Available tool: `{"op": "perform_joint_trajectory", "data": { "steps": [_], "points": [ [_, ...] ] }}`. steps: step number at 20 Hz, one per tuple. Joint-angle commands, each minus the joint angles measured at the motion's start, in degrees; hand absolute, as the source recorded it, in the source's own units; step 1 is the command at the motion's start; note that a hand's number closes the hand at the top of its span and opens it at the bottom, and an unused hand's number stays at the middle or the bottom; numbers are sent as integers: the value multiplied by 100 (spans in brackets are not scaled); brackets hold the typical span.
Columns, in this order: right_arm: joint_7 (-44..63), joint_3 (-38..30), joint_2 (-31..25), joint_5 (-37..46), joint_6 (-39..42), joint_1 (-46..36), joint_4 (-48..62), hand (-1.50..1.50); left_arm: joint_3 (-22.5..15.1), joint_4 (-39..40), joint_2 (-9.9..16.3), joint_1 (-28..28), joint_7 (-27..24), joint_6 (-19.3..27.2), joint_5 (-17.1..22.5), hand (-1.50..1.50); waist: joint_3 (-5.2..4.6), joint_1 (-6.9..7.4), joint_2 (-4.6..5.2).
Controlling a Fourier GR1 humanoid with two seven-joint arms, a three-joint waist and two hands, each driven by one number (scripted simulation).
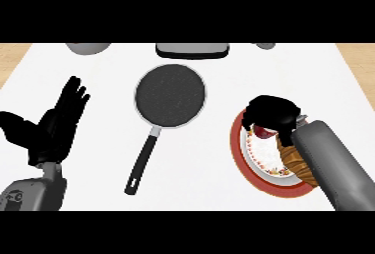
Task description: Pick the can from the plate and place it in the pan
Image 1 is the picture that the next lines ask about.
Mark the white floral plate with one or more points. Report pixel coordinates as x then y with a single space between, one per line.
263 155

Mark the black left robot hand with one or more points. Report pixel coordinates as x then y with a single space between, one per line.
55 122

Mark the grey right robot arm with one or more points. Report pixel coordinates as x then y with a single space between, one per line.
333 165

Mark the black frying pan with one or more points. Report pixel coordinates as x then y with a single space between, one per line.
166 105

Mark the red can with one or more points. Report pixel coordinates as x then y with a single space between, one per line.
263 132

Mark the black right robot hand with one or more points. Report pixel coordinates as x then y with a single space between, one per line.
272 111

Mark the black and grey appliance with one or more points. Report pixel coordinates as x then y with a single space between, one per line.
192 50

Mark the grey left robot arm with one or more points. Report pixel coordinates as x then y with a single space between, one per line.
34 191

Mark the brown croissant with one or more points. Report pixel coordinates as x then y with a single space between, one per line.
296 162

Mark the grey round bowl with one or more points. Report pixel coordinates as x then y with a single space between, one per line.
88 48

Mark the small grey round object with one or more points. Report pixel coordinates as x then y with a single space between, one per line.
265 45

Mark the red round placemat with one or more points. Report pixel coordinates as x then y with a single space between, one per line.
244 165

